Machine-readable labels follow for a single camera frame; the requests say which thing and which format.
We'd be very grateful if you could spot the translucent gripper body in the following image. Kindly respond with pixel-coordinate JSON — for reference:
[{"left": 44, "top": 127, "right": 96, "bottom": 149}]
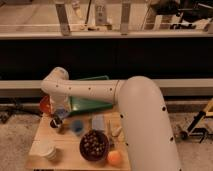
[{"left": 50, "top": 96, "right": 71, "bottom": 113}]

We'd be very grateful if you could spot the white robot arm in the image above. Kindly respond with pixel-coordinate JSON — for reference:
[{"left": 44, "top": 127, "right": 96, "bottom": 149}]
[{"left": 41, "top": 67, "right": 183, "bottom": 171}]

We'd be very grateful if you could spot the small metal cup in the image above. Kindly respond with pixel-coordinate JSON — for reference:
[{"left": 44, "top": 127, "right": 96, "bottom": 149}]
[{"left": 50, "top": 117, "right": 63, "bottom": 132}]

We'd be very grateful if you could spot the blue plastic cup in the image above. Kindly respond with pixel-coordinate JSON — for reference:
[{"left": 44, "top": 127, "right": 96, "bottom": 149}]
[{"left": 70, "top": 120, "right": 84, "bottom": 136}]

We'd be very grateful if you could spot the grey rectangular sponge block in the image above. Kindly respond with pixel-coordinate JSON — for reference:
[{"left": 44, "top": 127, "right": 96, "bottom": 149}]
[{"left": 92, "top": 115, "right": 105, "bottom": 131}]

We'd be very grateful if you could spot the red bowl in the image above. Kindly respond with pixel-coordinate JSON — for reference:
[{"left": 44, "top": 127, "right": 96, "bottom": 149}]
[{"left": 39, "top": 95, "right": 51, "bottom": 115}]

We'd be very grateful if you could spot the green plastic tray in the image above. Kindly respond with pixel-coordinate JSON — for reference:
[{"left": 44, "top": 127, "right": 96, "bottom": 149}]
[{"left": 68, "top": 75, "right": 114, "bottom": 116}]

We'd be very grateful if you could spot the dark bowl with beans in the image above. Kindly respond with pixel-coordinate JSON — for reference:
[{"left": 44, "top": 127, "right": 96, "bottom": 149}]
[{"left": 79, "top": 130, "right": 109, "bottom": 162}]

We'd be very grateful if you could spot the wooden spoon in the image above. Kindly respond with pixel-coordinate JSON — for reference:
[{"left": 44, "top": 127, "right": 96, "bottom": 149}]
[{"left": 112, "top": 126, "right": 122, "bottom": 137}]

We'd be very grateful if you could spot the orange ball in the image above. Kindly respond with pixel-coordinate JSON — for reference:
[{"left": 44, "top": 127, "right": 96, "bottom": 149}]
[{"left": 107, "top": 150, "right": 122, "bottom": 166}]

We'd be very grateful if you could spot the yellow black stand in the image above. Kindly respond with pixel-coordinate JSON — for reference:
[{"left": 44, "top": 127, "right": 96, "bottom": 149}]
[{"left": 179, "top": 98, "right": 213, "bottom": 142}]

